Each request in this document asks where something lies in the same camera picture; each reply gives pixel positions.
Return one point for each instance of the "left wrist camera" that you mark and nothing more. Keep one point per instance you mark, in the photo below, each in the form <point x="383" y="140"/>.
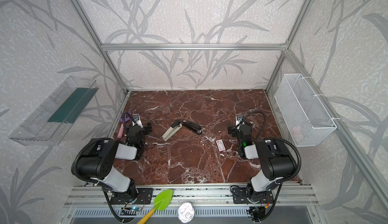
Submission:
<point x="137" y="119"/>

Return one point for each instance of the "crumpled white paper cup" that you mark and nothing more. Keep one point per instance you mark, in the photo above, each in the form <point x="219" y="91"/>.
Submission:
<point x="186" y="213"/>

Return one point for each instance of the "white red staple box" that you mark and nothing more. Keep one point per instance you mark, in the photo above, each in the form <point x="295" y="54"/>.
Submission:
<point x="220" y="145"/>

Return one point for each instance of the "beige stapler black cap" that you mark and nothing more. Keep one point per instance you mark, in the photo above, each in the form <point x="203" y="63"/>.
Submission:
<point x="176" y="126"/>

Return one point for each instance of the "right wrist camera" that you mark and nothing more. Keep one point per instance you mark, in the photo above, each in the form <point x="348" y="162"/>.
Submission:
<point x="239" y="118"/>

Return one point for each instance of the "white wire mesh basket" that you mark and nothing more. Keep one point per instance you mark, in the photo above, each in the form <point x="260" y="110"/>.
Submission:
<point x="306" y="118"/>

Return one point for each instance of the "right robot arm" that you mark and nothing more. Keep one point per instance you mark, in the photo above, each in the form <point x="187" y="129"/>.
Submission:
<point x="280" y="160"/>

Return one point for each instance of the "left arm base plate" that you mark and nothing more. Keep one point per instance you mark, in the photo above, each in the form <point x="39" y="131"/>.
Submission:
<point x="142" y="196"/>

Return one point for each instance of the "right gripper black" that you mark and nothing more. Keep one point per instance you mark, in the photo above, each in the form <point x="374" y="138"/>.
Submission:
<point x="237" y="130"/>

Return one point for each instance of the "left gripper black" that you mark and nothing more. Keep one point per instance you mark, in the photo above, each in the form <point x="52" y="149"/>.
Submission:
<point x="141" y="129"/>

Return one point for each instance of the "clear plastic wall tray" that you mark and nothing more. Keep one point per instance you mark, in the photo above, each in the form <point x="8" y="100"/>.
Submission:
<point x="51" y="121"/>

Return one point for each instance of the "green plastic toy shovel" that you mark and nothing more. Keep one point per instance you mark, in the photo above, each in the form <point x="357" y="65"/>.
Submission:
<point x="161" y="202"/>

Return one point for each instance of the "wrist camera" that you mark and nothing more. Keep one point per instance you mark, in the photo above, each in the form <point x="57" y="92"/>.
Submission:
<point x="137" y="119"/>
<point x="239" y="118"/>

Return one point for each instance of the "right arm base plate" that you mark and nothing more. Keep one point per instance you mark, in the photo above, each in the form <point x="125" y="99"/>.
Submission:
<point x="246" y="195"/>

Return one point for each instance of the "aluminium front rail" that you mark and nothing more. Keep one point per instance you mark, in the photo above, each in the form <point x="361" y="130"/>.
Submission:
<point x="291" y="194"/>

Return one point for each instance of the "purple pink toy rake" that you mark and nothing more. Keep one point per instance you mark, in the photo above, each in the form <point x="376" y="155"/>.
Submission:
<point x="125" y="117"/>

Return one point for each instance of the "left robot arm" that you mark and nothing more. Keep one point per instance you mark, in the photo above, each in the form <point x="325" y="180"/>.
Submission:
<point x="95" y="162"/>

